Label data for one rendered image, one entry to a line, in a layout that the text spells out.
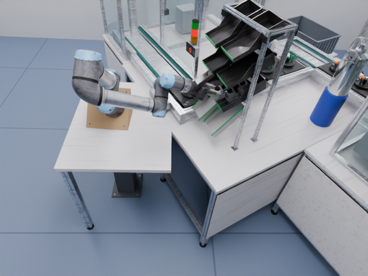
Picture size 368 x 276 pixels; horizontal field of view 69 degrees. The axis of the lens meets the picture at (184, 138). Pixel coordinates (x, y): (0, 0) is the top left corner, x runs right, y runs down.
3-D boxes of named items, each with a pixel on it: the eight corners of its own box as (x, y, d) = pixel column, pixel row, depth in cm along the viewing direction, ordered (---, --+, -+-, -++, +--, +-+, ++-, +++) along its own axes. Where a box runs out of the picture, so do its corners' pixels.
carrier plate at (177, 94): (184, 109, 189) (184, 107, 188) (168, 90, 203) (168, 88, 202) (212, 99, 198) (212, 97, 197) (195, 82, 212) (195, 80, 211)
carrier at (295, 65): (285, 75, 227) (290, 62, 218) (266, 62, 241) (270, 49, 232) (304, 69, 236) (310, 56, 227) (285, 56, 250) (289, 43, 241)
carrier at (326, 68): (339, 82, 224) (346, 69, 215) (316, 68, 238) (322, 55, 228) (357, 75, 233) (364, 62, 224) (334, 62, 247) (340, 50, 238)
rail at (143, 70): (179, 125, 191) (180, 113, 183) (131, 64, 242) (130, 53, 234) (186, 122, 193) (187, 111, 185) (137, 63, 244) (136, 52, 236)
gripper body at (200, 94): (199, 93, 153) (181, 89, 146) (206, 81, 148) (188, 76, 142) (203, 101, 148) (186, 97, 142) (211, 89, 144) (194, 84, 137)
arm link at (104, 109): (99, 113, 174) (92, 111, 160) (102, 92, 174) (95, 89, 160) (118, 115, 174) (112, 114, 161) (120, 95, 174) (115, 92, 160)
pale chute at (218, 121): (215, 138, 166) (211, 135, 163) (206, 124, 175) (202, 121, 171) (250, 107, 157) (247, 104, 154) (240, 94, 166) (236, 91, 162)
